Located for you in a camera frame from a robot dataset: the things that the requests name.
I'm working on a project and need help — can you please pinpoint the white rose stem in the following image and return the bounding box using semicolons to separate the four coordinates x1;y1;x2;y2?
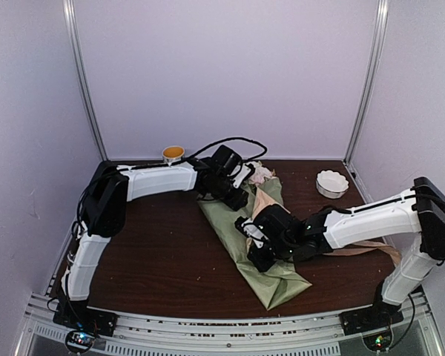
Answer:
248;161;275;185

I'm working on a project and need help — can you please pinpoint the green and peach wrapping paper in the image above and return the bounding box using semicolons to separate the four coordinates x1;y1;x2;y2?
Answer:
199;177;312;310

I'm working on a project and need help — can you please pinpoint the beige ribbon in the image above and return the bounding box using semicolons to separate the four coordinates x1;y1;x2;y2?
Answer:
323;240;402;266

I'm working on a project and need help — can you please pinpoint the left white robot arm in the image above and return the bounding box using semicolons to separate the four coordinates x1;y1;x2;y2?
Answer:
56;145;255;329

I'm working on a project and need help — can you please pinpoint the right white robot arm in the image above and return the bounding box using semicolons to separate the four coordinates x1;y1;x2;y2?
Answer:
235;177;445;328

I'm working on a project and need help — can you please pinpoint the patterned mug yellow inside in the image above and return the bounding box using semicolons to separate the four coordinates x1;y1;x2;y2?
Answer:
162;145;185;165

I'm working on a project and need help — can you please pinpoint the white scalloped bowl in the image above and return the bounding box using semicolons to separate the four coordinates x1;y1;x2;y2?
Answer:
315;170;349;200

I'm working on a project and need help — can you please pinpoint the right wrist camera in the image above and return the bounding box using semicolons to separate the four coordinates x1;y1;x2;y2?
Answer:
234;217;267;248

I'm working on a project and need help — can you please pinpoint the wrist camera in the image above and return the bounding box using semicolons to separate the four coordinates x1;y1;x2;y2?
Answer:
229;162;255;188
234;217;267;248

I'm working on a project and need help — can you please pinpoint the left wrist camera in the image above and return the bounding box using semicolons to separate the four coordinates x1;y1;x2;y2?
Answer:
229;162;255;188

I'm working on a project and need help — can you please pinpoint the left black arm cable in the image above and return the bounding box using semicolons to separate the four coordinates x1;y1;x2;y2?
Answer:
185;136;268;164

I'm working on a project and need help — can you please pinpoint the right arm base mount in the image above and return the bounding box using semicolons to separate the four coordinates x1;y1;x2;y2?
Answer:
340;307;403;353

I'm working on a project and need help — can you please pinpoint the front aluminium rail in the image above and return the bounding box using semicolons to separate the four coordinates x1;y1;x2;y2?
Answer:
12;291;445;355

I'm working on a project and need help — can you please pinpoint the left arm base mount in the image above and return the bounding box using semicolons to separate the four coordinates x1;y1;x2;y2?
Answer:
53;309;118;354

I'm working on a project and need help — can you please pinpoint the right aluminium frame post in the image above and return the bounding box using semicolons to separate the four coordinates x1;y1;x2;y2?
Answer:
343;0;389;166

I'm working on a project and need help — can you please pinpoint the aluminium frame post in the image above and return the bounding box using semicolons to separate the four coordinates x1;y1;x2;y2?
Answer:
343;0;389;166
62;0;108;160

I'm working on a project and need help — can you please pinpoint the left aluminium frame post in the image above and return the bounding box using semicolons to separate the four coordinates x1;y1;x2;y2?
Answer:
62;0;108;160

